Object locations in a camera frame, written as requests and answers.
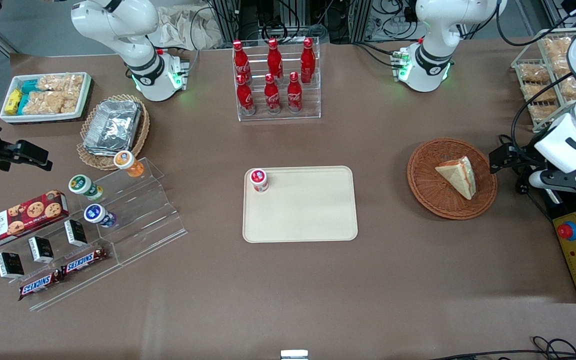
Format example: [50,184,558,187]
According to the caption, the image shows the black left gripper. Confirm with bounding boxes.
[489,143,576,195]

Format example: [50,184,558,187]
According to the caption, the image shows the triangle sandwich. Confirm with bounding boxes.
[434,155,477,201]

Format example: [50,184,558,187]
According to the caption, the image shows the white rectangular snack tray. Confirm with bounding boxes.
[0,71,93,124]

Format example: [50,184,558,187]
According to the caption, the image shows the brown round wicker basket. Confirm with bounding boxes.
[407,137,498,221]

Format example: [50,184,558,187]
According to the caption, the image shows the light tan wicker basket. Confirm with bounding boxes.
[76,93,151,171]

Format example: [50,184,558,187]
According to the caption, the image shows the beige plastic tray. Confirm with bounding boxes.
[242,165,359,244]

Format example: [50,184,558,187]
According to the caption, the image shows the clear bag rice crackers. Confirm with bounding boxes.
[37,73,85,94]
[23,91,80,115]

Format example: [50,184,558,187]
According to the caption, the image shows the green capped gum bottle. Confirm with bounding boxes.
[68,174,105,202]

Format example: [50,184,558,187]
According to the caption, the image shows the yellow snack packet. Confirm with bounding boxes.
[4,89,23,116]

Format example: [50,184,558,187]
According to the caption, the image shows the red tartan cookie box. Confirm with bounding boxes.
[0,189,70,252]

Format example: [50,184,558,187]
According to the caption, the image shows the stack of foil trays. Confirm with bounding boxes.
[83,99,143,156]

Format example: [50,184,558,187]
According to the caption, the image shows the black countertop appliance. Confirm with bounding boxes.
[538,187,576,221]

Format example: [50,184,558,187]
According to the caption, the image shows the blue capped gum bottle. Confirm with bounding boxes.
[83,203,117,229]

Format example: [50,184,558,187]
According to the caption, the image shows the small black white box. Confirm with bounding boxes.
[64,219,89,247]
[0,251,25,279]
[28,236,55,264]

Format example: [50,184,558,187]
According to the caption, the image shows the orange capped gum bottle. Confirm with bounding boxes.
[113,150,145,179]

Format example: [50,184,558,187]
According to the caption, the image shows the Snickers chocolate bar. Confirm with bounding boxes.
[18,270,65,301]
[60,246,109,277]

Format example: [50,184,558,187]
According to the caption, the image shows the clear acrylic step stand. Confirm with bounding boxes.
[0,157,189,312]

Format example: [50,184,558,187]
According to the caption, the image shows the beige cloth bag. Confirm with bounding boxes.
[148,5,224,51]

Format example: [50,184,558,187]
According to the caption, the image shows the clear acrylic bottle rack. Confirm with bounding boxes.
[232,36,322,122]

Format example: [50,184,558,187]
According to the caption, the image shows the red cola bottle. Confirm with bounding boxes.
[232,40,252,84]
[267,38,284,84]
[264,73,282,115]
[300,37,317,85]
[287,71,304,114]
[236,74,257,116]

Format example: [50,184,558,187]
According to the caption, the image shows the red capped gum bottle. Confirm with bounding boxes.
[249,168,270,193]

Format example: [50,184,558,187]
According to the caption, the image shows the black power cable with plug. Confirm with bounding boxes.
[498,134,554,221]

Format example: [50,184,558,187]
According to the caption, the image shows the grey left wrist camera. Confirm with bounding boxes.
[528,171,551,190]

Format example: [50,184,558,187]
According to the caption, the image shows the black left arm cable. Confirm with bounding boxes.
[496,0,576,151]

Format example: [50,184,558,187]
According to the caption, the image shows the white wire rack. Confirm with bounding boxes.
[511,27,576,133]

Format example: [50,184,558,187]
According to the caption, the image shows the black base cable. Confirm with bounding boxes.
[353,41,401,69]

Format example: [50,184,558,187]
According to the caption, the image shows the black looped cable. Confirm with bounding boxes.
[428,336,576,360]

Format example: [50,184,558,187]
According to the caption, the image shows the black equipment frame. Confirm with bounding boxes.
[207,0,419,45]

